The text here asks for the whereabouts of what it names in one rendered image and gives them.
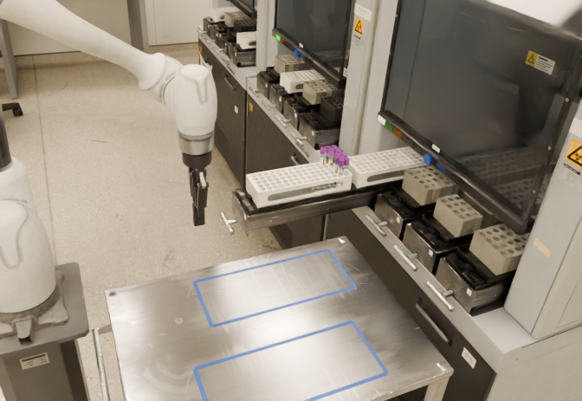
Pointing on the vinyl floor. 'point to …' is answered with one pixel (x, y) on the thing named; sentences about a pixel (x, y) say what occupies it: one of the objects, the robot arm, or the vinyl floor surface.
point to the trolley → (269, 333)
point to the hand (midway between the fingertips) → (198, 213)
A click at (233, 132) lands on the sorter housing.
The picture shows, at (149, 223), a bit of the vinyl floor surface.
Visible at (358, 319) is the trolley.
